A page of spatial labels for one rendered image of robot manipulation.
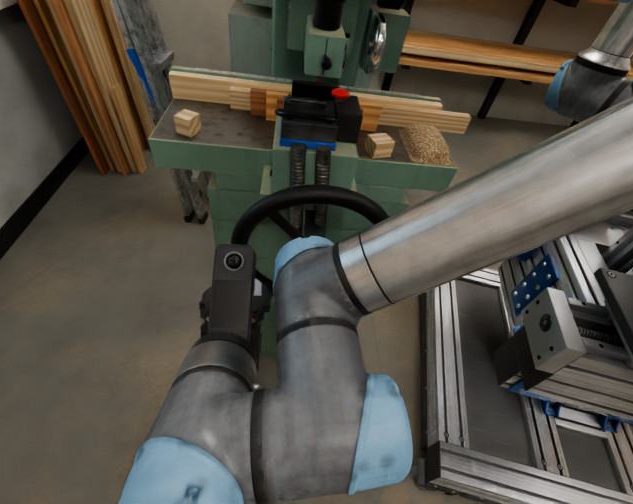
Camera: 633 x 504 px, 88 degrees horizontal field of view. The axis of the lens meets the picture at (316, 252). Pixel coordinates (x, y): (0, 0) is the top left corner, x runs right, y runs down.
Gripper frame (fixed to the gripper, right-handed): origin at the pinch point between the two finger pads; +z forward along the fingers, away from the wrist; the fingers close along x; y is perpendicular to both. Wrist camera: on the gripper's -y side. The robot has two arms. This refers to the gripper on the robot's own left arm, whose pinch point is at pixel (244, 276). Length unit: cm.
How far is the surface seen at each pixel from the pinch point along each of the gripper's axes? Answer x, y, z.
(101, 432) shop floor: -48, 72, 38
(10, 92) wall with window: -116, -32, 121
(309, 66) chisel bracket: 8.8, -35.0, 20.4
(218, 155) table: -7.3, -17.4, 17.2
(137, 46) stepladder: -48, -48, 85
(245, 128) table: -3.1, -22.9, 22.6
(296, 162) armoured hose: 7.1, -18.0, 4.2
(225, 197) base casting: -6.8, -8.7, 22.2
